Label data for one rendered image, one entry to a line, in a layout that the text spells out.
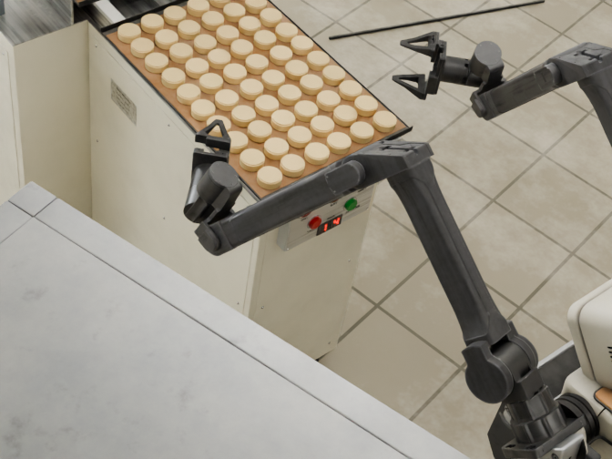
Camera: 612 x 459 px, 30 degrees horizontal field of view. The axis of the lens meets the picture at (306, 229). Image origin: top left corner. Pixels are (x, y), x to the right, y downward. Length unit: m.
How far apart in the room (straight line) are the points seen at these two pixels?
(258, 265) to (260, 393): 1.60
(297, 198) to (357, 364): 1.29
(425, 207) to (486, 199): 1.89
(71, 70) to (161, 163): 0.33
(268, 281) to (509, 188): 1.35
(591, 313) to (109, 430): 1.10
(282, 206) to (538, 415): 0.55
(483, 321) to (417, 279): 1.59
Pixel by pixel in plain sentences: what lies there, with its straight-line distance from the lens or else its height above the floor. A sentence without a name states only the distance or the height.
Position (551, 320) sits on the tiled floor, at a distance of 3.40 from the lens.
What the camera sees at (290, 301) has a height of 0.44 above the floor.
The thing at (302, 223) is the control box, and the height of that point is 0.77.
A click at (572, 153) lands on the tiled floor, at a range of 3.91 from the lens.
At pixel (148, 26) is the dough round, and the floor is 0.92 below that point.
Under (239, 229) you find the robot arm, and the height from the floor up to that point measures 1.03.
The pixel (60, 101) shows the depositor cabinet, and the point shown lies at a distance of 2.85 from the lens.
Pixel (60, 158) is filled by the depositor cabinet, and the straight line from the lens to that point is 2.99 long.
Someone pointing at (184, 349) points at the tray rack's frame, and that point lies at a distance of 0.90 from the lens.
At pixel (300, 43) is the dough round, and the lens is 2.59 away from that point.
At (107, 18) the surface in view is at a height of 0.89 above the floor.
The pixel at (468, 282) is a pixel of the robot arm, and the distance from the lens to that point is 1.79.
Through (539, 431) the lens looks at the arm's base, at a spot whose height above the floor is 1.09.
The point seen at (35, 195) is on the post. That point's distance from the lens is 1.00.
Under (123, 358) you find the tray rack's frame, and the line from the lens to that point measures 0.90.
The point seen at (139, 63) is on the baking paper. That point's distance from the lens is 2.52.
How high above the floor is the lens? 2.56
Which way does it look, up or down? 48 degrees down
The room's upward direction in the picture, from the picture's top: 11 degrees clockwise
